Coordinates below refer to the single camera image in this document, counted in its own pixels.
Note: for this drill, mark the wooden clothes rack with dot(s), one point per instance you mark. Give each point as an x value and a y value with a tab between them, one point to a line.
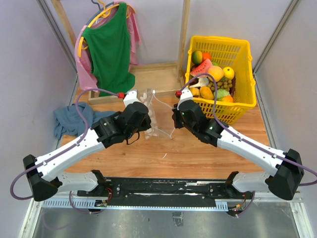
165	78

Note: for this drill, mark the orange peach toy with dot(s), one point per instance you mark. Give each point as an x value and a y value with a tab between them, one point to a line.
216	72

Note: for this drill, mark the white garlic toy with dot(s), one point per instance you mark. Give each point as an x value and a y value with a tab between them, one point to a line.
203	81

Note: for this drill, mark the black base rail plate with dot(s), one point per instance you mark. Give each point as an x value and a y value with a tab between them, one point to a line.
165	192

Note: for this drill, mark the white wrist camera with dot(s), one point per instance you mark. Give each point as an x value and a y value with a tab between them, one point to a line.
129	98
184	95

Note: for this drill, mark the green orange mango toy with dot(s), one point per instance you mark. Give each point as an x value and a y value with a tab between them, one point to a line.
197	57

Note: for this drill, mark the clear polka dot zip bag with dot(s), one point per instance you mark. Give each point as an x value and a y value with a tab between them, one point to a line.
160	113

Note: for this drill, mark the watermelon slice toy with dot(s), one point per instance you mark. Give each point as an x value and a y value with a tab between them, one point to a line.
202	68

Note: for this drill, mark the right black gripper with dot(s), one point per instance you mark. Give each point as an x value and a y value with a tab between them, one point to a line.
175	116

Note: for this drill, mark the green cabbage toy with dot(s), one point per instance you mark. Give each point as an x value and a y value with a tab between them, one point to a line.
221	93

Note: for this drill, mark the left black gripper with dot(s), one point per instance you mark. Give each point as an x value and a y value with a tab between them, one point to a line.
146	125

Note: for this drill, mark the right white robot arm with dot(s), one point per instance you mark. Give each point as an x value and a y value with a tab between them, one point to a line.
282	171

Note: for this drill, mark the yellow plastic basket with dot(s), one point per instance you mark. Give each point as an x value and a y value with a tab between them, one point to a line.
234	53

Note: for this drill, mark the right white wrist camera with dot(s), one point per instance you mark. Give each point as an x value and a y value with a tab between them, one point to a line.
184	95

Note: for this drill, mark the yellow lemon toy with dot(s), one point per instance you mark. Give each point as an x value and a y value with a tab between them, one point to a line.
228	72

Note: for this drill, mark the blue crumpled cloth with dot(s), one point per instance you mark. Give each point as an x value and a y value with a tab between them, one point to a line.
68	122

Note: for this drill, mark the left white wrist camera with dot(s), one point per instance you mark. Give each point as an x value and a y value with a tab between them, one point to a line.
129	98

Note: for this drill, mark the grey clothes hanger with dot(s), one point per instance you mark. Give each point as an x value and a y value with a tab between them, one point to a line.
101	5

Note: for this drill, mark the orange tangerine toy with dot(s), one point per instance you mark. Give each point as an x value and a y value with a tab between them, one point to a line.
206	56

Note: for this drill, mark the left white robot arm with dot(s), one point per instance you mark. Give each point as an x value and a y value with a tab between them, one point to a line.
46	174

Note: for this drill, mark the pink shirt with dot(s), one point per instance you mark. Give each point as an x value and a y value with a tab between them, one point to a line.
83	64

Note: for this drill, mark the green tank top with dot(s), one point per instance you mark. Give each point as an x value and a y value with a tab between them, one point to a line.
109	44

